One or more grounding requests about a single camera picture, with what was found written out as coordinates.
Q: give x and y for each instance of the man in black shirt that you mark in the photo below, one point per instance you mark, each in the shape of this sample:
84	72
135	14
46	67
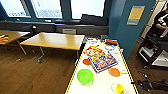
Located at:
160	20

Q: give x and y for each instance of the grey vent panel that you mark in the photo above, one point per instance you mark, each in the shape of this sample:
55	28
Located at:
69	31

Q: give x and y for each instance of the bright window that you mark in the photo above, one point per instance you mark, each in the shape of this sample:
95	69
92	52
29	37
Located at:
87	8
46	8
15	7

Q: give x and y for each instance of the flat red disc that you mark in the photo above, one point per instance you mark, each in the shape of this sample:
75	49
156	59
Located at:
86	61

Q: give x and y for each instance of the white bowl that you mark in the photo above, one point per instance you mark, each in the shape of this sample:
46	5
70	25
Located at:
93	41

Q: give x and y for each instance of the small orange item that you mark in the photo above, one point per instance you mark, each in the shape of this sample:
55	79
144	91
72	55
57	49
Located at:
114	72

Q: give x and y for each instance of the red and black item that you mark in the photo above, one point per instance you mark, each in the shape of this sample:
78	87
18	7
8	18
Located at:
111	42

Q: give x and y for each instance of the white wall outlet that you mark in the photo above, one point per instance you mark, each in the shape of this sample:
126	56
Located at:
121	50

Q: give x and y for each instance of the small orange toy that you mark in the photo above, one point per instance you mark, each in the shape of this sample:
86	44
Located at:
2	38

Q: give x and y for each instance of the red game box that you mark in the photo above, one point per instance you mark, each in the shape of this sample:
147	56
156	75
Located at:
93	50

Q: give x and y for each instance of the small yellow bowl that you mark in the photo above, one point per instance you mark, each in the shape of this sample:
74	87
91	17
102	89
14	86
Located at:
119	88

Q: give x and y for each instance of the cream top table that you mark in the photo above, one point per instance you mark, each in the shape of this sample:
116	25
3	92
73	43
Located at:
55	40

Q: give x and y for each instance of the dark sofa backrest cushion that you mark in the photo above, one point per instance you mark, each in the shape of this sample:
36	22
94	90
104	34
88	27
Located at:
94	20

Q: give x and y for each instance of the green bowl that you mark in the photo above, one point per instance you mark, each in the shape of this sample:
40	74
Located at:
84	76

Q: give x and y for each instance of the yellow wooden table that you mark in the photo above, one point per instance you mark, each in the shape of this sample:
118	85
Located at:
15	35

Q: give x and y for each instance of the colourful picture book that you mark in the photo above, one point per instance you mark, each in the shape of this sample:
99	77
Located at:
102	62

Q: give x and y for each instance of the dark window bench sofa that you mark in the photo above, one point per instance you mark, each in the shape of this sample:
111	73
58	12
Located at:
46	27

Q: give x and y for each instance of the yellow wall sign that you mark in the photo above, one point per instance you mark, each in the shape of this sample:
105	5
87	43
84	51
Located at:
136	15

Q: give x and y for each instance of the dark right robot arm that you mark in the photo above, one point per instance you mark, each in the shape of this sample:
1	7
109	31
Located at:
161	87

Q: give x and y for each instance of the black wheeled cart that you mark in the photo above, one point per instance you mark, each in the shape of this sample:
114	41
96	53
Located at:
153	51

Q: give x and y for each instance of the small yellow stick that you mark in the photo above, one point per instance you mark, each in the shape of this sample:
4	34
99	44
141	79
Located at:
124	72

